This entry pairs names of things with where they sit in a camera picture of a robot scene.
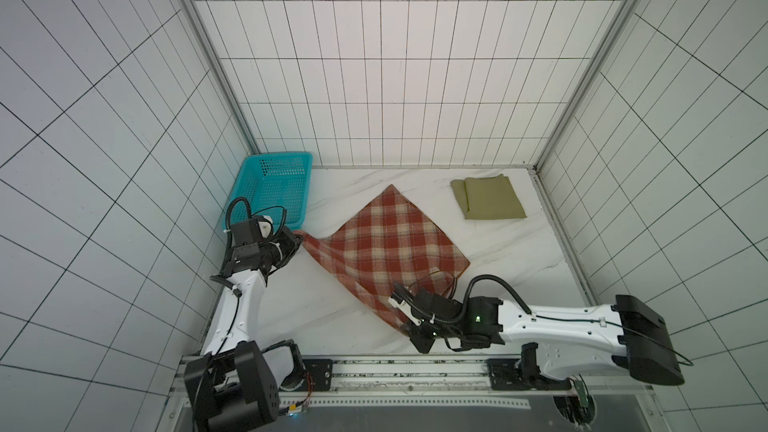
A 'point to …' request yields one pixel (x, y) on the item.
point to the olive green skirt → (487, 197)
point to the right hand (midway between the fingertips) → (402, 330)
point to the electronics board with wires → (301, 406)
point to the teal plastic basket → (273, 185)
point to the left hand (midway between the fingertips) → (304, 241)
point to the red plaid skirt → (384, 244)
